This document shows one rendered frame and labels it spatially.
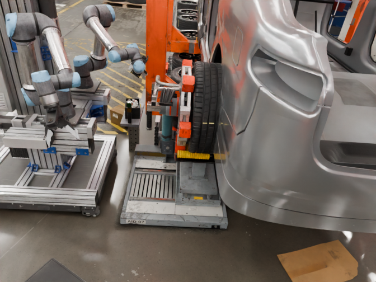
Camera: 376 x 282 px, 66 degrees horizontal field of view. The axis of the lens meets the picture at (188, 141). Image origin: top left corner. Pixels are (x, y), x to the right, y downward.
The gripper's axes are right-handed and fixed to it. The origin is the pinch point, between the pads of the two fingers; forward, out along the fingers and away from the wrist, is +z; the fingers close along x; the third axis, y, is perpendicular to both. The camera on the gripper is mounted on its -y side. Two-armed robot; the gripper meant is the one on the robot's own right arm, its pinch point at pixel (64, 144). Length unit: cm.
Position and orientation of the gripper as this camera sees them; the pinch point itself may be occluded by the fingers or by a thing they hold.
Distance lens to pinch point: 152.7
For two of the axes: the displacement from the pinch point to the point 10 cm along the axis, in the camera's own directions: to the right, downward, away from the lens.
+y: -1.1, -2.7, 9.6
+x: -9.7, 2.5, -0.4
